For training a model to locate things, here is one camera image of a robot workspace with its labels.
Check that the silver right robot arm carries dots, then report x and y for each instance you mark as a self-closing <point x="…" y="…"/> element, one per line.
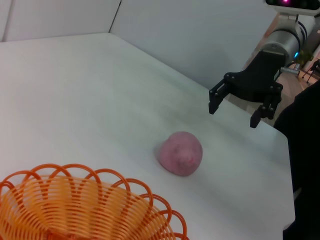
<point x="285" y="40"/>

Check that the white robot head dark visor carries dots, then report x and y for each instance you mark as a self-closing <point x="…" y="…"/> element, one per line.
<point x="292" y="6"/>

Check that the grey metal cylinder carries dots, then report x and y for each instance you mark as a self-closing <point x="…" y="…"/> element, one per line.
<point x="290" y="69"/>

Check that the green potted plant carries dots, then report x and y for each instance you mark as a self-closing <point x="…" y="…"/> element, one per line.
<point x="305" y="56"/>

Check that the orange woven plastic basket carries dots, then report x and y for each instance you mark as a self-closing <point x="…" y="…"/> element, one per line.
<point x="75" y="205"/>

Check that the pink peach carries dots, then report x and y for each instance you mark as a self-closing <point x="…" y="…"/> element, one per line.
<point x="180" y="153"/>

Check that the black robot torso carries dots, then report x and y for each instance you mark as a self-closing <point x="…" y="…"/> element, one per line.
<point x="303" y="155"/>

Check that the dark chair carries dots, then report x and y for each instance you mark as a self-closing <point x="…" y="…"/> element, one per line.
<point x="312" y="70"/>

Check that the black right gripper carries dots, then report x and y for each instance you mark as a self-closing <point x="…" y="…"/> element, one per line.
<point x="255" y="80"/>

